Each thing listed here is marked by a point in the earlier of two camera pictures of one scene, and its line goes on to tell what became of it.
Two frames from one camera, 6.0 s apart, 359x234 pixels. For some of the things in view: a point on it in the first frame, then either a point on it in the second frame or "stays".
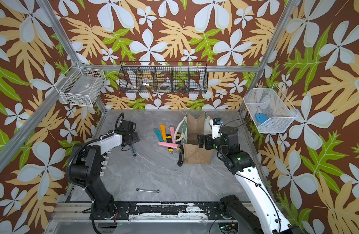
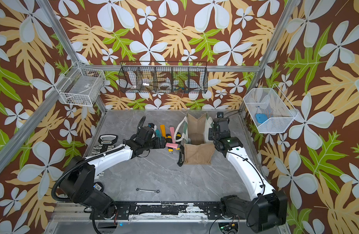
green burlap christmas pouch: x=187 y=131 stays
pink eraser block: x=168 y=145 stays
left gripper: x=136 y=137 -> x=158 y=145
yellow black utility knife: x=178 y=135 stays
